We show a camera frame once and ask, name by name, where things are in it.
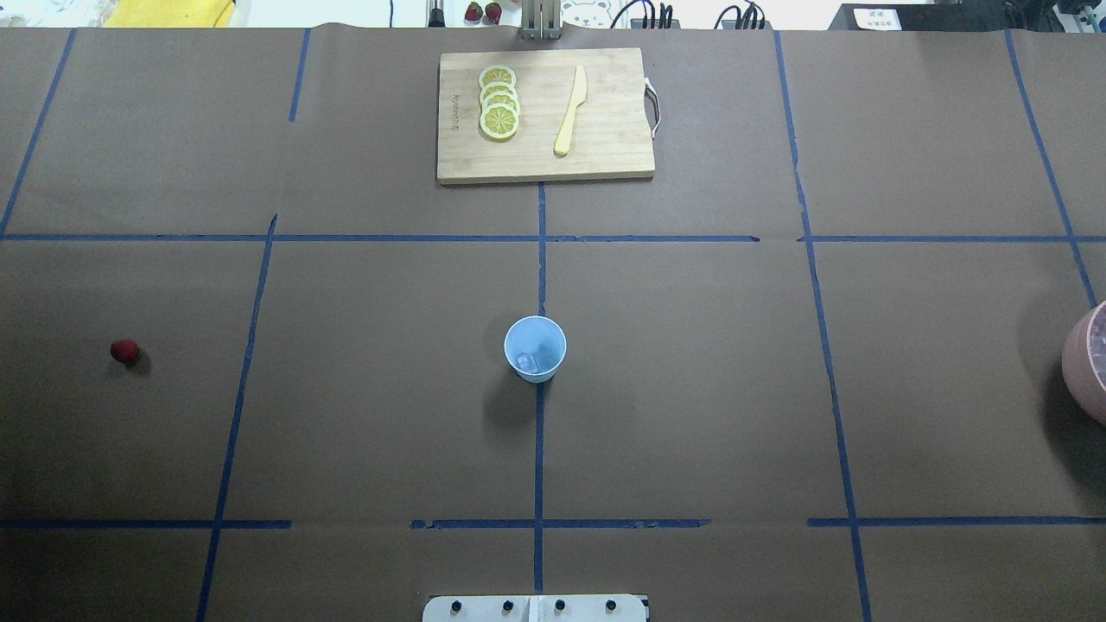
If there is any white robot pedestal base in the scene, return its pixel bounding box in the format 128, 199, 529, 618
422, 593, 651, 621

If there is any wooden knife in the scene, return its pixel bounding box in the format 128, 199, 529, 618
553, 66, 588, 157

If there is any yellow cloth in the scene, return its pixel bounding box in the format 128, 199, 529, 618
105, 0, 237, 29

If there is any red strawberry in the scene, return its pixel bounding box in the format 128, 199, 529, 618
109, 340, 140, 366

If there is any bamboo cutting board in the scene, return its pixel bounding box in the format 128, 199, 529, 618
437, 48, 656, 186

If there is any aluminium frame post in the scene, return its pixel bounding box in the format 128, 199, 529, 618
518, 0, 563, 41

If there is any pink bowl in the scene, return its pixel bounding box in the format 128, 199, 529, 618
1061, 301, 1105, 426

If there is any lemon slice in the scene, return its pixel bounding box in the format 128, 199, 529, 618
479, 104, 521, 142
479, 66, 517, 89
481, 91, 520, 113
480, 81, 518, 101

